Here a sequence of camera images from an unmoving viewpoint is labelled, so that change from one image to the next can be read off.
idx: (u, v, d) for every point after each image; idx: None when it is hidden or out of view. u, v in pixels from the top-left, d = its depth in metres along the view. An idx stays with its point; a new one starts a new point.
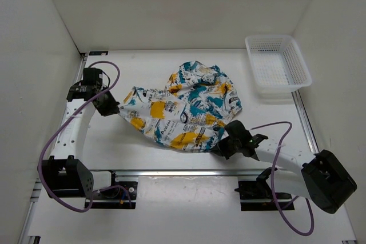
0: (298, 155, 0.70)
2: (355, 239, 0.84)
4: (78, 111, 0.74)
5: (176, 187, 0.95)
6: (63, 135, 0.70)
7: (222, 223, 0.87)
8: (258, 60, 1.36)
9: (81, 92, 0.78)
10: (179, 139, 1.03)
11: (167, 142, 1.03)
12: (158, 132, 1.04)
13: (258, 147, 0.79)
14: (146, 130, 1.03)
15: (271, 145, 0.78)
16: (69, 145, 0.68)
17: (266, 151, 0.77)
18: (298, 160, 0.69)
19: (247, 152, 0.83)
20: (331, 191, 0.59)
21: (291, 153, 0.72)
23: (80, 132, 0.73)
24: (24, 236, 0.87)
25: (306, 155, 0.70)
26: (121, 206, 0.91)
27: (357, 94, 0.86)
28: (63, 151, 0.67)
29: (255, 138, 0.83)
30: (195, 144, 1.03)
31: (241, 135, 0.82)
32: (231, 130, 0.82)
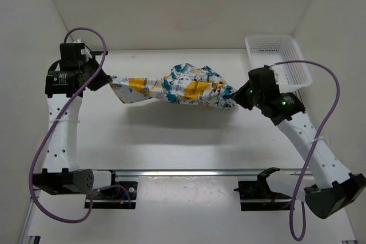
0: (332, 166, 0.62)
2: (355, 239, 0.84)
4: (62, 113, 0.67)
5: (175, 187, 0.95)
6: (51, 144, 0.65)
7: (222, 223, 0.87)
8: (258, 60, 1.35)
9: (63, 82, 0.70)
10: (193, 88, 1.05)
11: (180, 93, 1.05)
12: (168, 84, 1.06)
13: (290, 121, 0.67)
14: (150, 86, 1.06)
15: (306, 128, 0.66)
16: (60, 156, 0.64)
17: (297, 135, 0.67)
18: (330, 175, 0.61)
19: (270, 109, 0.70)
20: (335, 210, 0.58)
21: (326, 158, 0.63)
23: (70, 135, 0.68)
24: (24, 236, 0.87)
25: (341, 169, 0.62)
26: (121, 206, 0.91)
27: (357, 93, 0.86)
28: (55, 164, 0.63)
29: (289, 99, 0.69)
30: (212, 91, 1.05)
31: (270, 88, 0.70)
32: (259, 78, 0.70)
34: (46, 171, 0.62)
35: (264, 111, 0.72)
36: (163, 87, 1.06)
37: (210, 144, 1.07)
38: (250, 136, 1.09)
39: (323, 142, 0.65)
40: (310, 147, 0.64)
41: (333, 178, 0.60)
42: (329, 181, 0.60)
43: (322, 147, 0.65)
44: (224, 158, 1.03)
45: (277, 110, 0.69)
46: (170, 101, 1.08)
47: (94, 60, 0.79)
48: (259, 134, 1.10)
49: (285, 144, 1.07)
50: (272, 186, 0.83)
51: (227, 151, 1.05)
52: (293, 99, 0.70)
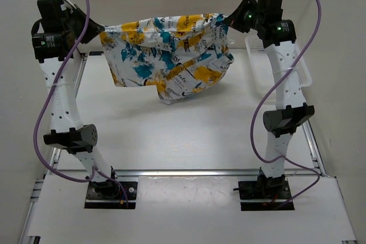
0: (293, 93, 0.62)
2: (355, 239, 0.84)
4: (58, 77, 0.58)
5: (176, 187, 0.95)
6: (54, 107, 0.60)
7: (223, 223, 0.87)
8: (258, 60, 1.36)
9: (52, 46, 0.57)
10: (184, 22, 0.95)
11: (172, 29, 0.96)
12: (158, 22, 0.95)
13: (277, 46, 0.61)
14: (143, 28, 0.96)
15: (288, 56, 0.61)
16: (65, 118, 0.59)
17: (277, 60, 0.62)
18: (286, 100, 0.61)
19: (263, 30, 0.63)
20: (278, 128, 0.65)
21: (291, 86, 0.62)
23: (71, 97, 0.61)
24: (24, 236, 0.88)
25: (299, 96, 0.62)
26: (121, 206, 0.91)
27: (356, 93, 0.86)
28: (61, 126, 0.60)
29: (285, 26, 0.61)
30: (205, 20, 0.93)
31: (271, 11, 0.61)
32: None
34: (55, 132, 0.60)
35: (258, 32, 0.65)
36: (155, 26, 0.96)
37: (210, 144, 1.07)
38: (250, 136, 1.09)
39: (297, 72, 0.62)
40: (282, 75, 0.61)
41: (288, 102, 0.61)
42: (283, 104, 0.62)
43: (293, 76, 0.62)
44: (224, 158, 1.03)
45: (270, 33, 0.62)
46: (165, 42, 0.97)
47: (79, 11, 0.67)
48: (259, 134, 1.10)
49: None
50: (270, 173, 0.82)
51: (227, 151, 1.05)
52: (289, 25, 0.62)
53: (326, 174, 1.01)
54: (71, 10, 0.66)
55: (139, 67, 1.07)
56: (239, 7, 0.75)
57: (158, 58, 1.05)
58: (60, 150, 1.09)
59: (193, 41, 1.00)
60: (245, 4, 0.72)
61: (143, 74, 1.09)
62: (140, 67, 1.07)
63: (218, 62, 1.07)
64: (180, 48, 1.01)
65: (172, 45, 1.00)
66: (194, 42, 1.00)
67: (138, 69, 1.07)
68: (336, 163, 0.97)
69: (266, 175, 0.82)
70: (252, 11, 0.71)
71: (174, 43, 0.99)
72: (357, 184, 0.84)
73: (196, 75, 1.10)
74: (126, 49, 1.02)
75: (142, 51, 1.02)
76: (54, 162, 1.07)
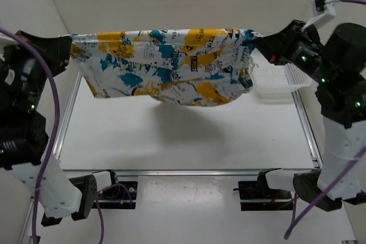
0: (349, 184, 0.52)
2: (355, 239, 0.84)
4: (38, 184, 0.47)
5: (176, 187, 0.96)
6: (43, 201, 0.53)
7: (222, 223, 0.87)
8: (258, 60, 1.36)
9: (13, 152, 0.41)
10: (197, 35, 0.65)
11: (179, 43, 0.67)
12: (156, 34, 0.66)
13: (349, 130, 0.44)
14: (132, 39, 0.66)
15: (356, 142, 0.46)
16: (60, 209, 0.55)
17: (340, 145, 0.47)
18: (337, 192, 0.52)
19: (330, 98, 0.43)
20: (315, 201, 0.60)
21: (349, 177, 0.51)
23: (62, 183, 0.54)
24: (24, 236, 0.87)
25: (354, 187, 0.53)
26: (121, 206, 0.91)
27: None
28: (59, 213, 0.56)
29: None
30: (228, 36, 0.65)
31: (343, 75, 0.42)
32: (345, 49, 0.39)
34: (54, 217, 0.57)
35: (319, 91, 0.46)
36: (150, 37, 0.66)
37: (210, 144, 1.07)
38: (250, 136, 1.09)
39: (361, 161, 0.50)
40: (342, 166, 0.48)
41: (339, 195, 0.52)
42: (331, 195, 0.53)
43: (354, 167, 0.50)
44: (224, 159, 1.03)
45: (342, 102, 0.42)
46: (165, 58, 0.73)
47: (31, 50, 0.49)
48: (259, 134, 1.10)
49: (285, 144, 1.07)
50: (270, 182, 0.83)
51: (227, 151, 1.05)
52: None
53: None
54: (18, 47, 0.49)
55: (126, 76, 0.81)
56: (286, 33, 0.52)
57: (152, 72, 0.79)
58: (60, 151, 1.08)
59: (205, 61, 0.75)
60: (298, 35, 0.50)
61: (132, 82, 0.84)
62: (128, 76, 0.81)
63: (229, 88, 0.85)
64: (186, 67, 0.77)
65: (175, 62, 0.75)
66: (206, 62, 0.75)
67: (125, 77, 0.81)
68: None
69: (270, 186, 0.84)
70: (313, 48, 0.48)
71: (178, 62, 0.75)
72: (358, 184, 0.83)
73: (199, 88, 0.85)
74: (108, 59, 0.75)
75: (130, 65, 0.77)
76: None
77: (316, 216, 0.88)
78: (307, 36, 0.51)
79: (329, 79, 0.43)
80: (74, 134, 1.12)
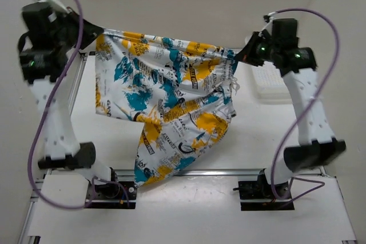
0: (318, 125, 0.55)
2: (355, 239, 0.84)
4: (49, 102, 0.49)
5: (176, 187, 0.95)
6: (46, 130, 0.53)
7: (222, 223, 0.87)
8: None
9: (42, 68, 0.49)
10: (195, 46, 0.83)
11: (181, 50, 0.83)
12: (167, 39, 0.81)
13: (296, 74, 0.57)
14: (148, 39, 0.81)
15: (309, 84, 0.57)
16: (59, 144, 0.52)
17: (298, 90, 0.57)
18: (312, 134, 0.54)
19: (279, 58, 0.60)
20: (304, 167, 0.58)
21: (315, 118, 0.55)
23: (67, 122, 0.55)
24: (24, 236, 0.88)
25: (328, 129, 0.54)
26: (121, 206, 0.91)
27: (357, 92, 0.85)
28: (56, 151, 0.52)
29: (304, 53, 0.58)
30: (216, 50, 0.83)
31: (286, 39, 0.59)
32: (280, 25, 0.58)
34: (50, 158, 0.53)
35: (274, 61, 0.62)
36: (163, 42, 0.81)
37: None
38: (250, 136, 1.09)
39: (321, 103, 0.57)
40: (305, 106, 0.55)
41: (315, 136, 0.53)
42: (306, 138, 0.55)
43: (315, 107, 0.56)
44: (224, 159, 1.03)
45: (288, 61, 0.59)
46: (170, 60, 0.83)
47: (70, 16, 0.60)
48: (259, 134, 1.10)
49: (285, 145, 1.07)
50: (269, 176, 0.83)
51: (227, 151, 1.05)
52: (308, 52, 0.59)
53: (326, 174, 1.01)
54: (64, 15, 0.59)
55: (132, 96, 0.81)
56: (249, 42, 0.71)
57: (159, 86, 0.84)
58: None
59: (202, 74, 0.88)
60: (255, 39, 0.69)
61: (136, 106, 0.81)
62: (134, 96, 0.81)
63: (223, 110, 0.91)
64: (187, 83, 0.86)
65: (178, 74, 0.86)
66: (202, 76, 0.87)
67: (132, 97, 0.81)
68: (336, 163, 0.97)
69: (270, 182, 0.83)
70: (265, 43, 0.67)
71: (180, 75, 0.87)
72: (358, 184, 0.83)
73: (198, 120, 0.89)
74: (122, 64, 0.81)
75: (141, 72, 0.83)
76: None
77: (316, 216, 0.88)
78: (265, 38, 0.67)
79: (279, 46, 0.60)
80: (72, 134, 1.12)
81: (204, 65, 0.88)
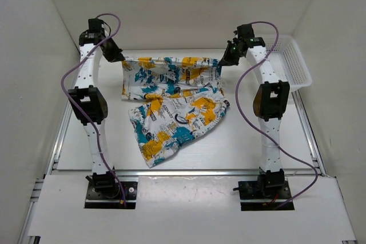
0: (269, 74, 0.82)
2: (355, 239, 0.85)
4: (91, 52, 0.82)
5: (176, 187, 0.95)
6: (81, 72, 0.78)
7: (223, 223, 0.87)
8: None
9: (91, 39, 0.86)
10: (187, 60, 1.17)
11: (178, 63, 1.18)
12: (167, 58, 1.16)
13: (251, 48, 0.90)
14: (155, 59, 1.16)
15: (261, 53, 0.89)
16: (88, 79, 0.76)
17: (253, 56, 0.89)
18: (266, 78, 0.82)
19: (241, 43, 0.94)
20: (266, 110, 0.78)
21: (266, 70, 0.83)
23: (95, 70, 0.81)
24: (24, 236, 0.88)
25: (276, 76, 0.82)
26: (121, 206, 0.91)
27: (357, 93, 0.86)
28: (84, 83, 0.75)
29: (257, 39, 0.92)
30: (203, 60, 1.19)
31: (245, 34, 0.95)
32: (241, 28, 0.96)
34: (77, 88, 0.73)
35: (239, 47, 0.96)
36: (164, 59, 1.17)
37: (210, 144, 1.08)
38: (250, 136, 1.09)
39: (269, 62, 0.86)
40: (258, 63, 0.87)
41: (267, 79, 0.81)
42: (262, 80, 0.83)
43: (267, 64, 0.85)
44: (225, 159, 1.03)
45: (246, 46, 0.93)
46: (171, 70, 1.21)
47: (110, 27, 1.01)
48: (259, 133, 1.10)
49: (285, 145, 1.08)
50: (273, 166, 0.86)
51: (227, 151, 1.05)
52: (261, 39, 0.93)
53: (326, 174, 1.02)
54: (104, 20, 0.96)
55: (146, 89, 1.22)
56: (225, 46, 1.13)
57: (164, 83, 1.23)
58: (59, 150, 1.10)
59: (194, 75, 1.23)
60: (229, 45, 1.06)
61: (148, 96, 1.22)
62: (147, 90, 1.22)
63: (214, 96, 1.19)
64: (183, 81, 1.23)
65: (177, 75, 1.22)
66: (194, 77, 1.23)
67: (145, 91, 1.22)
68: (335, 163, 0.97)
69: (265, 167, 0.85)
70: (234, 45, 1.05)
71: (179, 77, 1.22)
72: (358, 184, 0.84)
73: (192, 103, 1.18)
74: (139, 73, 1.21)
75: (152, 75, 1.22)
76: (54, 162, 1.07)
77: (317, 216, 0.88)
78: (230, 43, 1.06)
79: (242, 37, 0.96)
80: (72, 134, 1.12)
81: (196, 70, 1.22)
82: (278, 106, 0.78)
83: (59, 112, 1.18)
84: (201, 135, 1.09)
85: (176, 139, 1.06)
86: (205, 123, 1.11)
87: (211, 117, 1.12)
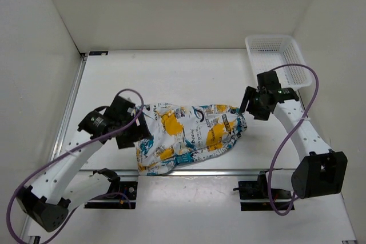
0: (313, 140, 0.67)
2: (355, 239, 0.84)
4: (75, 148, 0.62)
5: (176, 187, 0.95)
6: (52, 168, 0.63)
7: (222, 222, 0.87)
8: (258, 60, 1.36)
9: (96, 126, 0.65)
10: (211, 138, 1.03)
11: (202, 146, 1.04)
12: (190, 143, 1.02)
13: (282, 103, 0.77)
14: (178, 150, 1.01)
15: (295, 110, 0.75)
16: (49, 184, 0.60)
17: (286, 114, 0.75)
18: (309, 147, 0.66)
19: (267, 96, 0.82)
20: (317, 191, 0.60)
21: (308, 135, 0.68)
23: (70, 172, 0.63)
24: (24, 236, 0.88)
25: (321, 144, 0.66)
26: (121, 206, 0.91)
27: (357, 94, 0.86)
28: (41, 187, 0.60)
29: (286, 91, 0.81)
30: (228, 132, 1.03)
31: (268, 84, 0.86)
32: (263, 76, 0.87)
34: (30, 190, 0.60)
35: (264, 100, 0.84)
36: (187, 147, 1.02)
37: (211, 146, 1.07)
38: (250, 136, 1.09)
39: (310, 123, 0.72)
40: (294, 124, 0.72)
41: (312, 148, 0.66)
42: (306, 151, 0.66)
43: (306, 126, 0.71)
44: (224, 159, 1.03)
45: (273, 98, 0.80)
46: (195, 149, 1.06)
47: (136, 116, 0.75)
48: (259, 134, 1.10)
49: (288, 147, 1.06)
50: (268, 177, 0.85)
51: (228, 151, 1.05)
52: (290, 90, 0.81)
53: None
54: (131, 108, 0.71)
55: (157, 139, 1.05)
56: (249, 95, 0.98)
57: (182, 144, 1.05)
58: (59, 151, 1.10)
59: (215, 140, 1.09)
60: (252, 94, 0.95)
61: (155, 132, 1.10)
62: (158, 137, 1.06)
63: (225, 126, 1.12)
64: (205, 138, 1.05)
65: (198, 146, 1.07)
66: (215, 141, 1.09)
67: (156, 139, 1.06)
68: None
69: (275, 182, 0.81)
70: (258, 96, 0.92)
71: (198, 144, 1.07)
72: (359, 184, 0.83)
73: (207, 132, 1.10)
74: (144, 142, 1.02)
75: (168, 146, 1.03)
76: None
77: (317, 217, 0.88)
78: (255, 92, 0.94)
79: (266, 87, 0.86)
80: (72, 134, 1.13)
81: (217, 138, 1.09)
82: (331, 184, 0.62)
83: (59, 113, 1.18)
84: (201, 159, 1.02)
85: (174, 157, 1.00)
86: (209, 149, 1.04)
87: (217, 145, 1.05)
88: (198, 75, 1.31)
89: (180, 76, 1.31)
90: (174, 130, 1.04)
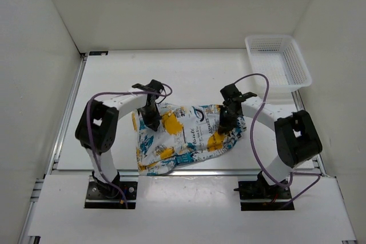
0: (277, 111, 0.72)
2: (355, 239, 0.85)
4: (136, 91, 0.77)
5: (176, 187, 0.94)
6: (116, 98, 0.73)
7: (222, 222, 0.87)
8: (258, 60, 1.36)
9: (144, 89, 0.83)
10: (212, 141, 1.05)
11: (203, 146, 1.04)
12: (191, 144, 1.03)
13: (245, 102, 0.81)
14: (178, 150, 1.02)
15: (257, 101, 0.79)
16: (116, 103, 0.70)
17: (251, 107, 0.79)
18: (275, 116, 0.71)
19: (233, 103, 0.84)
20: (299, 150, 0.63)
21: (271, 109, 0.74)
23: (126, 107, 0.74)
24: (24, 236, 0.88)
25: (284, 111, 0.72)
26: (121, 206, 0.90)
27: (357, 93, 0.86)
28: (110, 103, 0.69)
29: (245, 94, 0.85)
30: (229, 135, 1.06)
31: (231, 94, 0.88)
32: (225, 91, 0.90)
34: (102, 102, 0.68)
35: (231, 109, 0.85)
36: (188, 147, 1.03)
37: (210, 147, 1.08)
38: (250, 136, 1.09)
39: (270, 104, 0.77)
40: (258, 108, 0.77)
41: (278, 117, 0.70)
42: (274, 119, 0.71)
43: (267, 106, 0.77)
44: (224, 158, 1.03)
45: (237, 103, 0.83)
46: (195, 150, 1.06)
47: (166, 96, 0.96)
48: (259, 134, 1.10)
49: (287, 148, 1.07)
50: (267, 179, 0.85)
51: (228, 151, 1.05)
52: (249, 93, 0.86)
53: (326, 174, 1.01)
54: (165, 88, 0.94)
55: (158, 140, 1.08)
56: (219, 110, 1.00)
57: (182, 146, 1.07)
58: (59, 151, 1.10)
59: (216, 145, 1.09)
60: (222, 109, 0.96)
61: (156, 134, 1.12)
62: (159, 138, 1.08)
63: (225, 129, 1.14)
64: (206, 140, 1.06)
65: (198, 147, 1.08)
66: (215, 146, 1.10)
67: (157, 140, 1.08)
68: (335, 163, 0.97)
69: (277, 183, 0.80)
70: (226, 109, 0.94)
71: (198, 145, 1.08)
72: (359, 184, 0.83)
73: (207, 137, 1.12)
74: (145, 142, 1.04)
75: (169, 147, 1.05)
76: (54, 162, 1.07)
77: (317, 217, 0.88)
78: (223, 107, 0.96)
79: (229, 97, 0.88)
80: (72, 134, 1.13)
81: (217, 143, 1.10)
82: (310, 141, 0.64)
83: (59, 113, 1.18)
84: (201, 159, 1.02)
85: (174, 157, 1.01)
86: (209, 150, 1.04)
87: (218, 145, 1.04)
88: (198, 75, 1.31)
89: (180, 76, 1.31)
90: (175, 130, 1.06)
